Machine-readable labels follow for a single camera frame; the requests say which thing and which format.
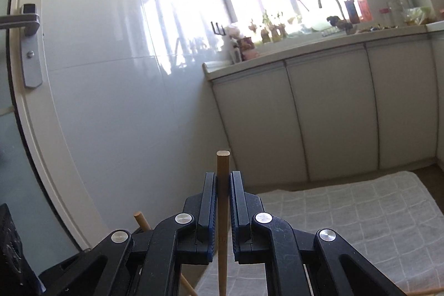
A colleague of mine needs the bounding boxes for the silver door handle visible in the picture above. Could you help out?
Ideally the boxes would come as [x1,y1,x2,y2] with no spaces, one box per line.
[0,4,44,89]

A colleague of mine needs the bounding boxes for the brown wooden chopstick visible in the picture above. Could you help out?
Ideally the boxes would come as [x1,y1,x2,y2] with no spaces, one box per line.
[407,287,443,296]
[216,150,231,296]
[133,211,196,296]

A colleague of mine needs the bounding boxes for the white kitchen countertop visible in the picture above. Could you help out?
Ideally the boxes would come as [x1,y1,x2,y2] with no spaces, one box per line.
[202,22,444,82]

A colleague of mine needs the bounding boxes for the grey checked tablecloth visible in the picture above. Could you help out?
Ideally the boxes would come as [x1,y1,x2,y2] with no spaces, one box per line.
[194,171,444,296]

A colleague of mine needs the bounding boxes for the frosted glass door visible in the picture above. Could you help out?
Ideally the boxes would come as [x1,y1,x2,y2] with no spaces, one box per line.
[0,0,96,251]

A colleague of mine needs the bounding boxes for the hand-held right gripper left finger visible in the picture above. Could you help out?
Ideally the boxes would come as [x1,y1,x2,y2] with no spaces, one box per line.
[38,172,220,296]

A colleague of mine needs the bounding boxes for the white cabinet door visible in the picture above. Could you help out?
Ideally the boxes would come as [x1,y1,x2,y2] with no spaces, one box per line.
[286,46,380,182]
[430,31,444,161]
[211,62,309,189]
[366,34,439,170]

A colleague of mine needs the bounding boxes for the dark bottle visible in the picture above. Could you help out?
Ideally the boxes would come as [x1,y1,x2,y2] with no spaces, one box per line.
[345,0,361,24]

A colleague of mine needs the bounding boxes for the red detergent bottle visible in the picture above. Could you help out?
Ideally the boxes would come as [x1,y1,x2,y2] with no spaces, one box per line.
[354,0,372,22]

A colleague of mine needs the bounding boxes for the row of small windowsill plants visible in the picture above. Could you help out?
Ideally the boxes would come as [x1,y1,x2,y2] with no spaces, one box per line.
[248,10,288,43]

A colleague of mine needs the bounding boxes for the green vegetable bag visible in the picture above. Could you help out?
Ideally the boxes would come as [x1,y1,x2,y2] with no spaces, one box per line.
[404,6,436,26]

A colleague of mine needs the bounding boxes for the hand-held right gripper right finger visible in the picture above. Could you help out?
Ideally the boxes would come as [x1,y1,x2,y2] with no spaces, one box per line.
[228,171,408,296]

